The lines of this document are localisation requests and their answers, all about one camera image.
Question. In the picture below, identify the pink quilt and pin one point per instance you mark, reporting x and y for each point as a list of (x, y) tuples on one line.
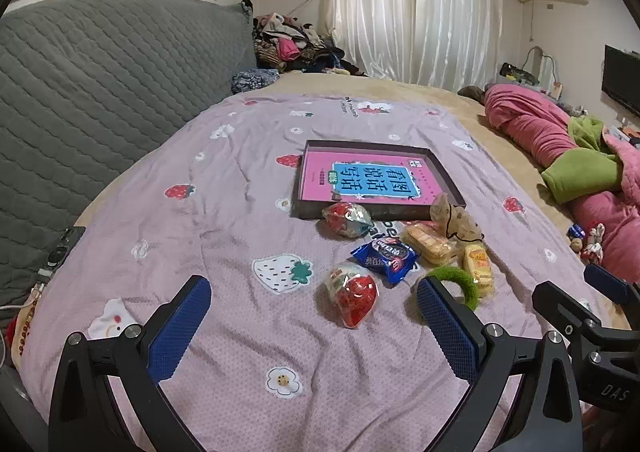
[(530, 127)]

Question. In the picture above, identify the white curtain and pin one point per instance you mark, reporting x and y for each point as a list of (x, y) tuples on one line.
[(410, 7)]

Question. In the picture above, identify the green cloth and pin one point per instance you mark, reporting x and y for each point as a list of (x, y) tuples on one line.
[(575, 172)]

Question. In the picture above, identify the pile of clothes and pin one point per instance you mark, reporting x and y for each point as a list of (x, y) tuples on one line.
[(285, 47)]

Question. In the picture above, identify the black phone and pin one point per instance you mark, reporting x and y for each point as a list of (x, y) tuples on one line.
[(65, 244)]

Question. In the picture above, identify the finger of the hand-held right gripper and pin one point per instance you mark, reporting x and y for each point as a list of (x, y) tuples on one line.
[(565, 304), (607, 282)]

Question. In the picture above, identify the blue cookie packet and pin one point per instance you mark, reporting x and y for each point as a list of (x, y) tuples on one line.
[(385, 257)]

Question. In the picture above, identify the dark patterned cloth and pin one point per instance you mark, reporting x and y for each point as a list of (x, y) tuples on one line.
[(252, 80)]

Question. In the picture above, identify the small blue packet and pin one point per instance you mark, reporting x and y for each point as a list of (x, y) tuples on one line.
[(576, 232)]

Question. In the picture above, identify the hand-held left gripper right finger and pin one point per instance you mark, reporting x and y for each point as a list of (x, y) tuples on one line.
[(445, 327)]

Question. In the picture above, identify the grey quilted cover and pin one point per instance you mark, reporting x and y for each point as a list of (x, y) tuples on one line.
[(100, 107)]

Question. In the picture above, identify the red round snack packet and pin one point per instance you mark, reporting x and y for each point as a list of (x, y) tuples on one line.
[(345, 221), (352, 294)]

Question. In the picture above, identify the dark cardboard box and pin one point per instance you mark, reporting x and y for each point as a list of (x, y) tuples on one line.
[(310, 209)]

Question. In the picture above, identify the walnut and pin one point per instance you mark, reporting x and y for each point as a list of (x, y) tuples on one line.
[(576, 244)]

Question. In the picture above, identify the small stuffed toy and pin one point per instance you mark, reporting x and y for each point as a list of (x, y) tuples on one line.
[(592, 244)]

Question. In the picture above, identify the black bag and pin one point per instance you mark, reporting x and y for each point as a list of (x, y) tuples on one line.
[(517, 72)]

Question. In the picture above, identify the brown cloth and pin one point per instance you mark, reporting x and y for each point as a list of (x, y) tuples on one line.
[(472, 93)]

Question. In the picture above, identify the rice cracker packet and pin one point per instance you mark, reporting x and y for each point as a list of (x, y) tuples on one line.
[(477, 267), (430, 244)]

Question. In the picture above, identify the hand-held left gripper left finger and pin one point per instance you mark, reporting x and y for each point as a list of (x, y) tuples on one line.
[(180, 327)]

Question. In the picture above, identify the black television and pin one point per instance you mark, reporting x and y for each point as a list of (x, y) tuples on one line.
[(622, 77)]

